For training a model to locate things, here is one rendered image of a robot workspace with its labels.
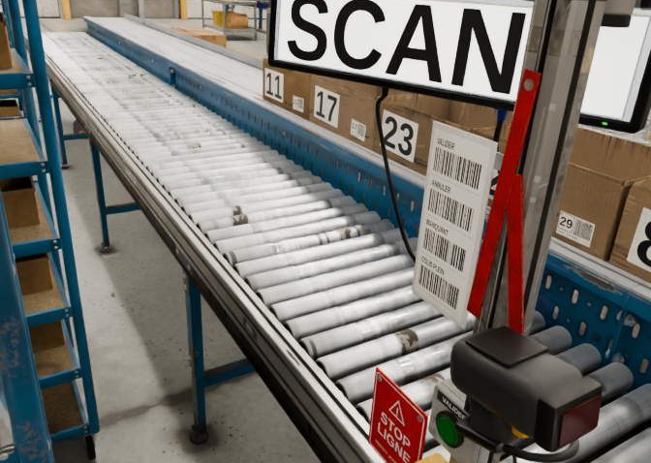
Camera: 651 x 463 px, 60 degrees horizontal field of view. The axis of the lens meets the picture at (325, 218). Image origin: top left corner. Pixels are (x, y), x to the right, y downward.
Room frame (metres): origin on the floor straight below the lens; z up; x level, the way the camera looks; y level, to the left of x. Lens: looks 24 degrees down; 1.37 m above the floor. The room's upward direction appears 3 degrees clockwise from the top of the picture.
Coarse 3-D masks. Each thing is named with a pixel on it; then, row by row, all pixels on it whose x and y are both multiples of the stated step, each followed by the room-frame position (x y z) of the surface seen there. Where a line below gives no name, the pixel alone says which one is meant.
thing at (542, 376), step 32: (480, 352) 0.40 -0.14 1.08; (512, 352) 0.39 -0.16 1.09; (544, 352) 0.39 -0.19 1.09; (480, 384) 0.38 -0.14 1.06; (512, 384) 0.36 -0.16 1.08; (544, 384) 0.35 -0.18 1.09; (576, 384) 0.36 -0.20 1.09; (480, 416) 0.39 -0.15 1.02; (512, 416) 0.35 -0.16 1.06; (544, 416) 0.33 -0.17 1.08; (576, 416) 0.33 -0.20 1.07; (544, 448) 0.33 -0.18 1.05
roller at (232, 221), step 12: (300, 204) 1.52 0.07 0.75; (312, 204) 1.53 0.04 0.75; (324, 204) 1.54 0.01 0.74; (336, 204) 1.56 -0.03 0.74; (348, 204) 1.58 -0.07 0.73; (240, 216) 1.41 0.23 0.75; (252, 216) 1.42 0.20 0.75; (264, 216) 1.44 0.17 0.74; (276, 216) 1.45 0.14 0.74; (204, 228) 1.34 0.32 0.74; (216, 228) 1.36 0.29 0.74
